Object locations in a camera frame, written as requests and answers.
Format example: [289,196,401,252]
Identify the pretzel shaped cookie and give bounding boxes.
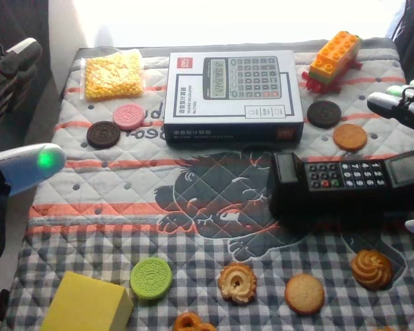
[172,312,217,331]

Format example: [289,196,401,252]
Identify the bag of yellow beads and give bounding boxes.
[79,49,144,103]

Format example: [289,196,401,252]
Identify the dark brown sandwich cookie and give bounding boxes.
[86,120,121,150]
[306,99,342,130]

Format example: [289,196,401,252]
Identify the large black toy phone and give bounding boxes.
[268,148,414,225]

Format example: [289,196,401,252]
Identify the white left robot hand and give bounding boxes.
[0,37,67,270]

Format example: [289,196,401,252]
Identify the rosette swirl cookie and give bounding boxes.
[351,249,393,290]

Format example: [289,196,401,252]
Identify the orange toy brick stack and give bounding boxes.
[302,30,364,93]

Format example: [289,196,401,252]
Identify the grey quilt with bear print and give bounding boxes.
[3,46,414,331]

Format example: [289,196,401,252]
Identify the plain round biscuit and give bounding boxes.
[284,273,326,315]

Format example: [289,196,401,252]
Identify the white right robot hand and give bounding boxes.
[366,78,414,237]

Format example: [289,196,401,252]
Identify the pink sandwich cookie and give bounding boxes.
[112,102,146,131]

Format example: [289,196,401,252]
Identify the white calculator box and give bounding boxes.
[163,50,304,148]

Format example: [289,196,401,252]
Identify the yellow foam cube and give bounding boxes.
[39,270,135,331]

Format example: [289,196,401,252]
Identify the orange round sandwich cookie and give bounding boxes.
[332,123,368,152]

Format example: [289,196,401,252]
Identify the green sandwich cookie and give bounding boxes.
[130,257,174,301]

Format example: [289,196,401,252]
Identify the ring shaped swirl cookie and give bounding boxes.
[217,261,257,304]

